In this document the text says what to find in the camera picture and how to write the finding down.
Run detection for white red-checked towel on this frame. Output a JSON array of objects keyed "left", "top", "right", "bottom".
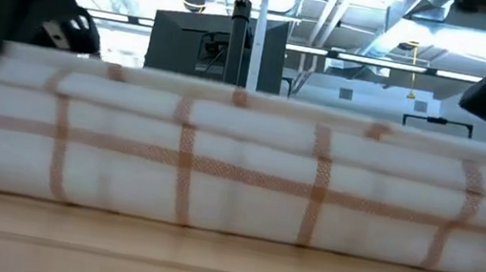
[{"left": 0, "top": 39, "right": 486, "bottom": 272}]

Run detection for black computer monitor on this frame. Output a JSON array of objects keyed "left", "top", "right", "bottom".
[{"left": 141, "top": 2, "right": 291, "bottom": 95}]

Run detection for black monitor pole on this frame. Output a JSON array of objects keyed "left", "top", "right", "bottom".
[{"left": 221, "top": 0, "right": 255, "bottom": 88}]

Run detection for yellow hanging cable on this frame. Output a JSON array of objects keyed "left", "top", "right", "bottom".
[{"left": 403, "top": 40, "right": 426, "bottom": 101}]

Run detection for black handle bar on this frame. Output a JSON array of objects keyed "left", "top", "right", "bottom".
[{"left": 400, "top": 111, "right": 475, "bottom": 140}]

